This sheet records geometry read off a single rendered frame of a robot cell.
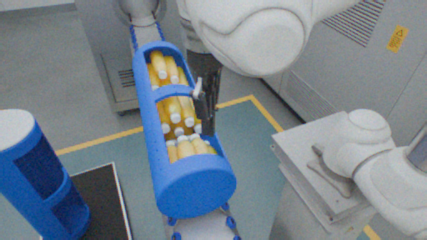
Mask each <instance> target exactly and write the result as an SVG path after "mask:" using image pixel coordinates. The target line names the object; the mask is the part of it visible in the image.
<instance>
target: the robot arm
mask: <svg viewBox="0 0 427 240"><path fill-rule="evenodd" d="M176 1H177V5H178V10H179V20H180V29H181V37H182V42H183V45H184V46H185V47H186V52H187V60H188V65H189V66H190V67H191V68H192V69H193V70H194V71H195V72H196V73H195V74H194V81H195V83H196V84H197V85H196V88H195V90H190V92H189V96H190V97H191V98H192V101H193V105H194V111H195V113H196V116H197V119H199V120H201V127H202V134H204V135H206V136H209V137H213V136H214V134H215V111H218V110H219V107H216V103H218V102H219V90H220V77H221V72H222V68H223V66H225V67H227V68H228V69H230V70H232V71H234V72H236V73H238V74H241V75H244V76H246V77H252V78H265V77H271V76H273V75H275V74H279V73H281V72H282V71H284V70H286V69H287V68H289V66H292V64H293V63H295V61H296V60H298V57H300V55H301V53H302V52H303V51H304V47H305V46H306V44H307V40H308V38H309V35H310V31H311V29H312V27H313V25H314V24H315V23H317V22H319V21H321V20H323V19H326V18H328V17H331V16H334V15H335V14H338V13H341V12H343V11H344V10H346V9H348V8H351V7H353V6H354V5H355V4H358V3H359V2H360V1H362V0H176ZM311 148H312V149H313V150H314V151H315V152H316V153H317V155H318V157H316V158H315V159H313V160H310V161H308V162H307V164H306V167H307V168H308V169H309V170H312V171H314V172H315V173H317V174H318V175H320V177H321V178H323V179H324V180H325V181H326V182H327V183H328V184H330V185H331V186H332V187H334V188H335V190H337V191H338V192H339V193H340V195H341V196H342V197H343V198H345V199H349V198H350V197H351V195H352V193H353V192H354V191H355V190H356V189H357V188H360V191H361V192H362V193H363V194H364V196H365V197H366V198H367V199H368V201H369V202H370V203H371V205H372V206H373V207H374V208H375V210H377V211H378V213H379V214H380V215H381V216H382V217H383V218H384V219H385V220H386V221H387V222H388V223H389V224H391V225H392V226H393V227H394V228H397V229H398V230H399V231H400V232H402V233H404V234H405V235H407V236H409V237H413V238H417V239H420V240H421V239H427V124H425V127H424V128H423V129H422V130H421V132H420V133H419V134H418V135H417V137H416V138H415V139H414V141H413V142H412V143H411V144H410V145H409V146H406V147H396V146H395V145H394V142H393V140H392V138H391V130H390V127H389V124H388V122H386V120H385V119H384V118H383V117H382V116H380V115H379V114H378V113H376V112H374V111H372V110H367V109H358V110H354V111H352V112H350V113H347V114H346V115H344V116H343V117H342V118H340V119H339V120H338V122H337V123H336V124H335V125H334V127H333V129H332V130H331V133H330V135H329V136H328V140H327V142H326V144H325V147H324V146H322V145H320V144H319V143H317V142H314V145H312V146H311Z"/></svg>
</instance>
